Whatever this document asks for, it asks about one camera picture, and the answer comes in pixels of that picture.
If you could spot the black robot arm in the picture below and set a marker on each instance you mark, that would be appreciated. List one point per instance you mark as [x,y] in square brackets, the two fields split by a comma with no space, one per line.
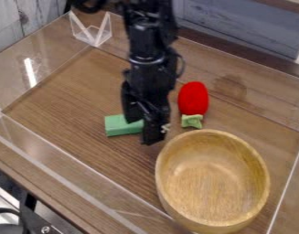
[151,29]

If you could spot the blue grey sofa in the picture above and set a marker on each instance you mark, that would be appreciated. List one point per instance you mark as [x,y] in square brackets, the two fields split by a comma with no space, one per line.
[246,22]

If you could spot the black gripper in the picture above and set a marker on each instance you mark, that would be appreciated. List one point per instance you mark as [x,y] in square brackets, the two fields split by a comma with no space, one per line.
[149,81]

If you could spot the red plush strawberry toy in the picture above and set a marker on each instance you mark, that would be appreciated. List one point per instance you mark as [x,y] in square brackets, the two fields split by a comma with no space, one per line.
[193,104]

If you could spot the brown wooden bowl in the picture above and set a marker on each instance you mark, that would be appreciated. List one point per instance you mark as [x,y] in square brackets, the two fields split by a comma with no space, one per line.
[213,181]

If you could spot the black metal table bracket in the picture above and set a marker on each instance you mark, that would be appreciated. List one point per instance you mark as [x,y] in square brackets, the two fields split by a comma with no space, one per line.
[39,218]

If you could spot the clear acrylic corner bracket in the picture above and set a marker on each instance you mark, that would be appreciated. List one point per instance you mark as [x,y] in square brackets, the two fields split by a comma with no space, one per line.
[92,35]

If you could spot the green rectangular block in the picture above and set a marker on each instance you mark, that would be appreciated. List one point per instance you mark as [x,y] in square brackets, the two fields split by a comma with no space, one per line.
[116,126]

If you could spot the clear acrylic front barrier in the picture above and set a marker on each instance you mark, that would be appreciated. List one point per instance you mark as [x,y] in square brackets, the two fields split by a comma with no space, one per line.
[95,204]

